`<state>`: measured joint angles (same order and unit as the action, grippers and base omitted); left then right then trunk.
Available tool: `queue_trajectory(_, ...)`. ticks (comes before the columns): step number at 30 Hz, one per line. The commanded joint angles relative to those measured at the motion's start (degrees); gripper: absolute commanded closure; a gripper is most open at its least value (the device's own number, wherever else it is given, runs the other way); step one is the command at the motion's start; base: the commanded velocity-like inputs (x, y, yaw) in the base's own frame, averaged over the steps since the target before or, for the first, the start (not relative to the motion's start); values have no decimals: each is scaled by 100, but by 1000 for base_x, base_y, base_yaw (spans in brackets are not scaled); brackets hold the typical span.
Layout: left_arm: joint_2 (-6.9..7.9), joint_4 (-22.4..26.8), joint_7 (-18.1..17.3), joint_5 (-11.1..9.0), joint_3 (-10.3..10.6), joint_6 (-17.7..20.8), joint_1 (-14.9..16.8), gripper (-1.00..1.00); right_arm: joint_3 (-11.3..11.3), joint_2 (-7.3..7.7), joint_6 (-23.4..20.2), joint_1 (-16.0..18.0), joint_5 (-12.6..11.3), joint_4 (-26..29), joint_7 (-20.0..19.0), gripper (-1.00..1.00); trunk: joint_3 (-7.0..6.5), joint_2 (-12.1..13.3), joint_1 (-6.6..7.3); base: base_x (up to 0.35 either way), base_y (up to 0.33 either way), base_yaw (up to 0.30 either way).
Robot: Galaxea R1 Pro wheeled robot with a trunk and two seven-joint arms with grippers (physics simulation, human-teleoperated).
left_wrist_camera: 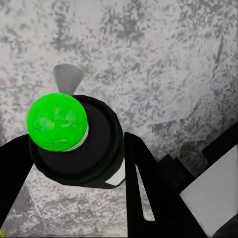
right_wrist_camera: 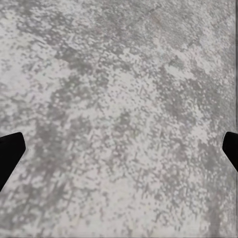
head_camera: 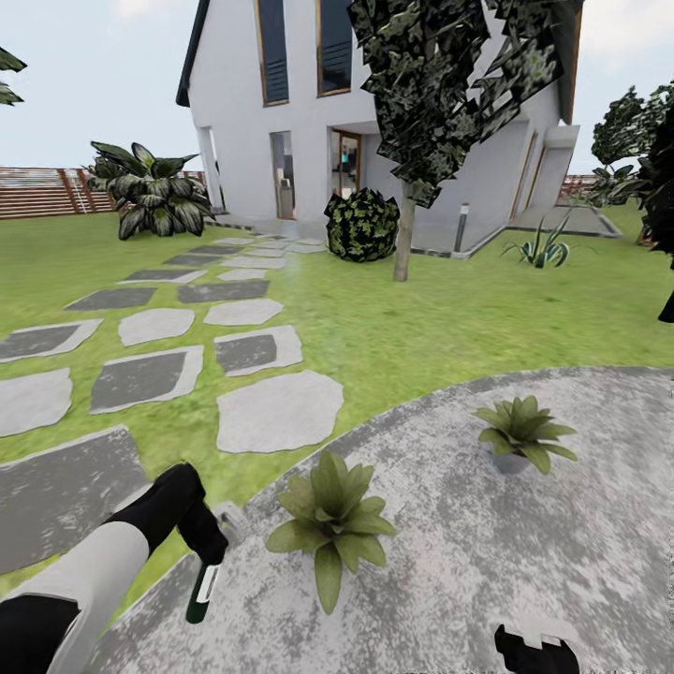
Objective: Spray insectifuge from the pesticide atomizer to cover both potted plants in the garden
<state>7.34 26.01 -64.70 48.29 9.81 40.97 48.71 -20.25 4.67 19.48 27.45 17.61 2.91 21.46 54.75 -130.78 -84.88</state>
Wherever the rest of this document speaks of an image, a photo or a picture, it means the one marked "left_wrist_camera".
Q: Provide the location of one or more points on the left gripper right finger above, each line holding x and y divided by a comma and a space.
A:
173, 219

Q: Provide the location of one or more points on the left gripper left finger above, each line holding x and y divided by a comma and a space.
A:
15, 165

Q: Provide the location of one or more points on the insectifuge atomizer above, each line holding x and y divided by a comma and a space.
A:
76, 140

